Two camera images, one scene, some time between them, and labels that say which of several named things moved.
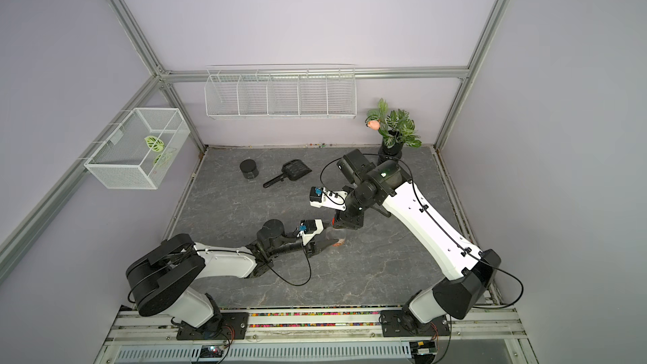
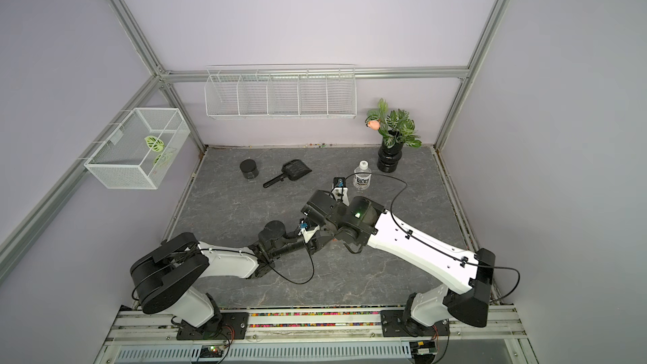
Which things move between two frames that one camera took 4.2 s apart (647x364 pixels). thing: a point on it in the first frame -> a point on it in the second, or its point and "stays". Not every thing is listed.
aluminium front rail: [143, 335] stays
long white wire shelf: [286, 91] stays
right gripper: [344, 218] -> [323, 231]
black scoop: [291, 170] stays
